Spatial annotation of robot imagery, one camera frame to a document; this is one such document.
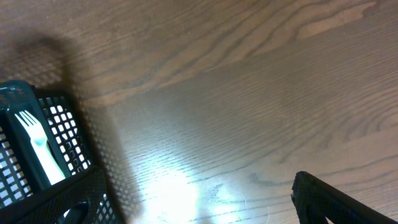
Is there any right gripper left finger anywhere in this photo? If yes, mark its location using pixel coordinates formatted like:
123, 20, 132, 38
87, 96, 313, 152
1, 166, 106, 223

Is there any white fork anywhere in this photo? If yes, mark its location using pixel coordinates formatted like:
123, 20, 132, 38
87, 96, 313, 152
14, 110, 66, 185

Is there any black plastic basket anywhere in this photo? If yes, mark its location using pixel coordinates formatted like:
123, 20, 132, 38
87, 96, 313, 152
1, 80, 122, 223

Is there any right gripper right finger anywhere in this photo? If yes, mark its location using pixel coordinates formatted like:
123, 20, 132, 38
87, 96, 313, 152
291, 171, 396, 224

